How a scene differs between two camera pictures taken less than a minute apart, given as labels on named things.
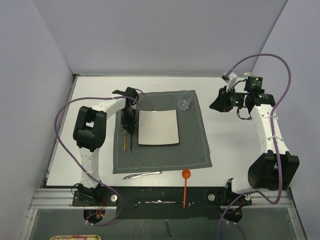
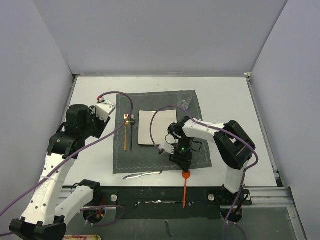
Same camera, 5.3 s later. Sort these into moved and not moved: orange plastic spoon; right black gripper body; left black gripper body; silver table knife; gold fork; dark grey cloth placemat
Moved: right black gripper body; left black gripper body
Not moved: silver table knife; gold fork; dark grey cloth placemat; orange plastic spoon
